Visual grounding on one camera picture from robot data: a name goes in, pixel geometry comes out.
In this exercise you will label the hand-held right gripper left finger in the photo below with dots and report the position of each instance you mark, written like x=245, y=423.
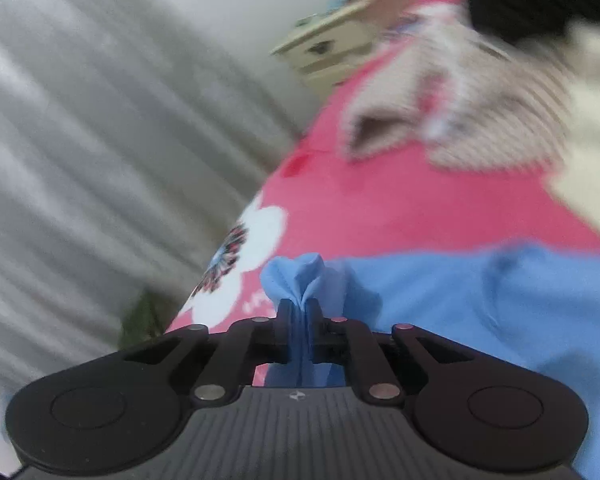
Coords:
x=289, y=332

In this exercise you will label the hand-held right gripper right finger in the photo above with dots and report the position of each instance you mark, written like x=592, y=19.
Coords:
x=317, y=340

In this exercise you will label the blue t-shirt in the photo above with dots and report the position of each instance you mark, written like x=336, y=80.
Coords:
x=505, y=320

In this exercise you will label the dark green object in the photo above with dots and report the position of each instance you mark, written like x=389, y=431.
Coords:
x=142, y=317

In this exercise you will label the pink floral bedsheet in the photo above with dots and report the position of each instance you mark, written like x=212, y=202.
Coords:
x=390, y=210

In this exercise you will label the grey curtain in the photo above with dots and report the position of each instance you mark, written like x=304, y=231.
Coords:
x=105, y=160

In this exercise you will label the beige checkered garment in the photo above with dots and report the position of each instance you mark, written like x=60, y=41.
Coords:
x=470, y=95

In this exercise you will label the cream bedside table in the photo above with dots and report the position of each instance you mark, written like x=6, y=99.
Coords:
x=330, y=45

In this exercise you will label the white fleece garment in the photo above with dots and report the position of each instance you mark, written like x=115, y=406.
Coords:
x=595, y=135

